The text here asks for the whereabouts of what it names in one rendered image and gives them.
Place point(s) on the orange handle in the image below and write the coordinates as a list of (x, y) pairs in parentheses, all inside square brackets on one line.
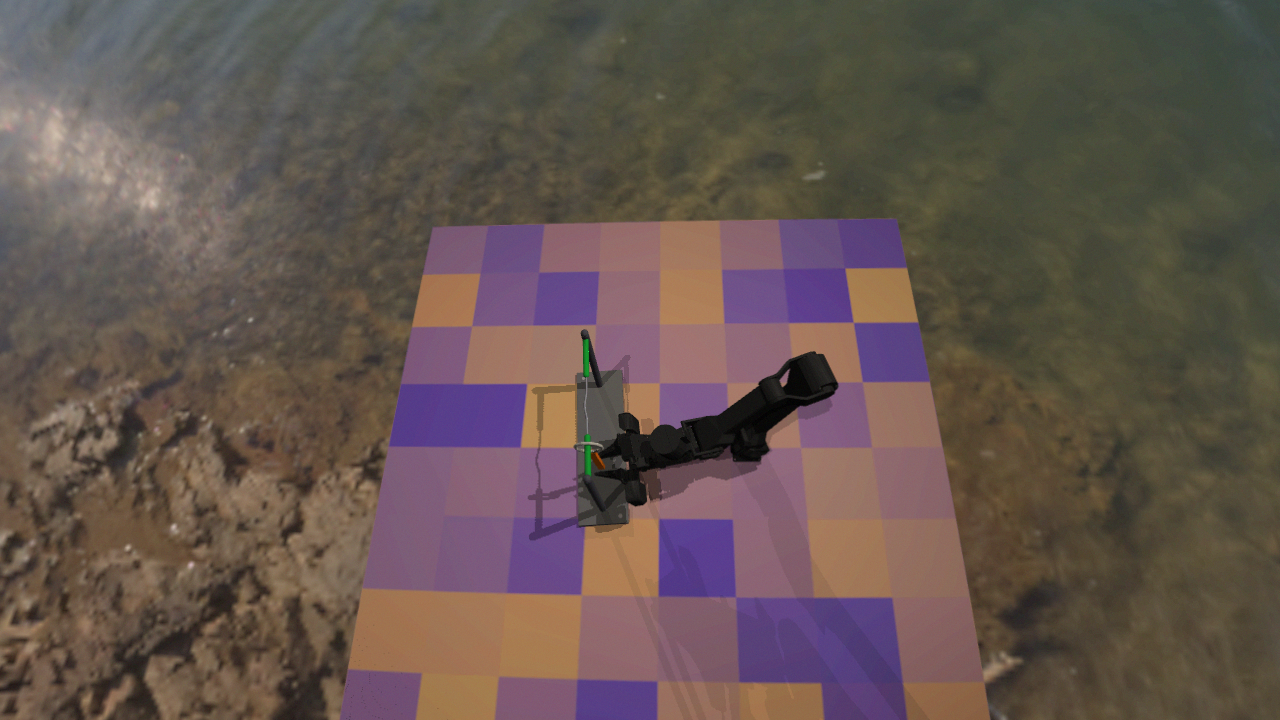
[(594, 456)]

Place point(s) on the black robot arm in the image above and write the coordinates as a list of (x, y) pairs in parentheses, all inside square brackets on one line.
[(744, 425)]

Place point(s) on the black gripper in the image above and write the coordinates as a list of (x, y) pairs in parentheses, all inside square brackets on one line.
[(635, 491)]

